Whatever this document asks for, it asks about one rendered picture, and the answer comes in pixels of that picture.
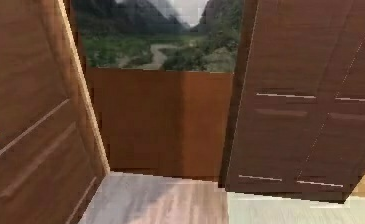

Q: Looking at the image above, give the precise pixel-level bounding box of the brown wooden room door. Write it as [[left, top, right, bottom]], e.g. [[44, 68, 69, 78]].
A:
[[0, 0, 111, 224]]

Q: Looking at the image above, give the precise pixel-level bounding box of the window with mountain view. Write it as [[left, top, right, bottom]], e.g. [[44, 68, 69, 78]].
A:
[[70, 0, 246, 74]]

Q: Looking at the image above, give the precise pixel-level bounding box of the dark brown wooden cupboard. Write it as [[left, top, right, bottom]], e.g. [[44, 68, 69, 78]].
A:
[[218, 0, 365, 204]]

